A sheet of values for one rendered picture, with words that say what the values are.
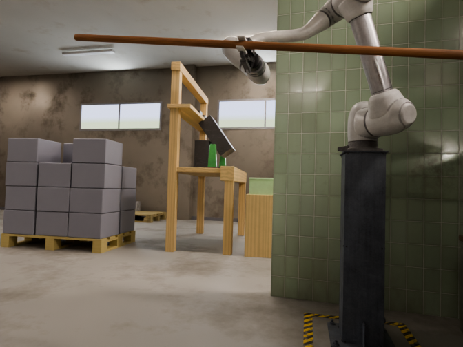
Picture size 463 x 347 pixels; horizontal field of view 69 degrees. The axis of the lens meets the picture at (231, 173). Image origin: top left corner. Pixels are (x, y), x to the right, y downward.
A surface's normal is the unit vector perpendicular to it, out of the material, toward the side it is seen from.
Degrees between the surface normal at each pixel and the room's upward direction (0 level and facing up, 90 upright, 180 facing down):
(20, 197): 90
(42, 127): 90
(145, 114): 90
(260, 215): 90
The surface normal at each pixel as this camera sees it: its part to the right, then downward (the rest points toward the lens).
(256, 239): -0.13, -0.04
